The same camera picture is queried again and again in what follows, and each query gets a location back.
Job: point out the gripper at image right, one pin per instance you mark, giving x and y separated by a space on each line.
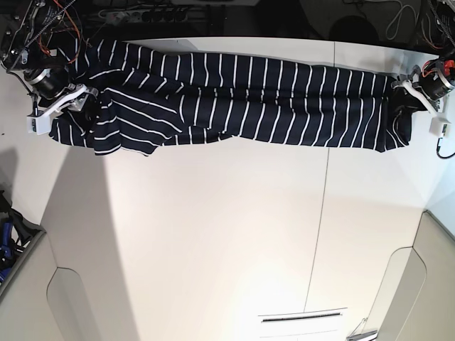
422 90

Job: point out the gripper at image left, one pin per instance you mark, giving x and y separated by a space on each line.
52 88

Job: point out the navy white striped T-shirt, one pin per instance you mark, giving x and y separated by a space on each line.
151 99

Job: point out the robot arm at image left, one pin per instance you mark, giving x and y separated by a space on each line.
44 45

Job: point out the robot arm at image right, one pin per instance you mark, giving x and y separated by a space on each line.
437 30

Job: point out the black round stool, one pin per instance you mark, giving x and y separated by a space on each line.
354 29

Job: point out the white power strip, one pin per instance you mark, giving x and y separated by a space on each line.
159 15

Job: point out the blue black items in bin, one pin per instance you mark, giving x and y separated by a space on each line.
15 235

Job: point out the silver clip bottom right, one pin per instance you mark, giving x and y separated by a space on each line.
358 335

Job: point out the white camera box image right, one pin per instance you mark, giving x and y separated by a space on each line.
440 127

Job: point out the white camera box image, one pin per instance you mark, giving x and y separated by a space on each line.
38 125
440 127

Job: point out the white camera box image left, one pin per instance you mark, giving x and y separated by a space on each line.
38 125

